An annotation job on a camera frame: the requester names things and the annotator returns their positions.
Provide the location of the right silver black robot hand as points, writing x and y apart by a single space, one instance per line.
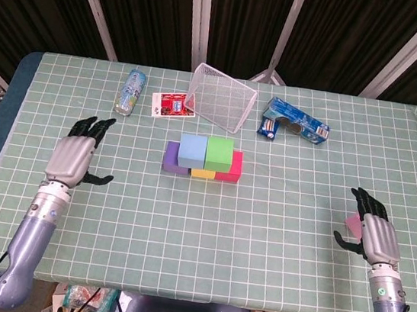
380 240

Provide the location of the long blue cookie box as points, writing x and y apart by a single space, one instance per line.
301 120

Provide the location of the white frame post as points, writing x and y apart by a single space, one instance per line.
407 51
286 31
199 20
93 6

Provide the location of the pink foam block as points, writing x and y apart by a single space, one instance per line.
355 225

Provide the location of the red white card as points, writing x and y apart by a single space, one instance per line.
171 105

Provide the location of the green foam block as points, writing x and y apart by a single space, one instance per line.
218 151

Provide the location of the purple foam block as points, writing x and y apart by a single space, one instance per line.
171 159

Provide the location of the small blue cookie packet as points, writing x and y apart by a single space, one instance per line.
268 127

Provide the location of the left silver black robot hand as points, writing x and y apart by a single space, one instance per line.
71 157

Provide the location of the green snack bag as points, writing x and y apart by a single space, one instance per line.
78 296

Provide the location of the red foam block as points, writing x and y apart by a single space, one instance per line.
234 167

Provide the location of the green checked tablecloth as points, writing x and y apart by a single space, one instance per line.
197 239

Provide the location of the light blue foam block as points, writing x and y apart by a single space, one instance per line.
192 150

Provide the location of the green blue drink can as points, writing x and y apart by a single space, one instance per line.
130 92

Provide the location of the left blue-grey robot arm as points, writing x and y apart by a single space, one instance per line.
23 247

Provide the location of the yellow foam block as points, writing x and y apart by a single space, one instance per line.
203 174

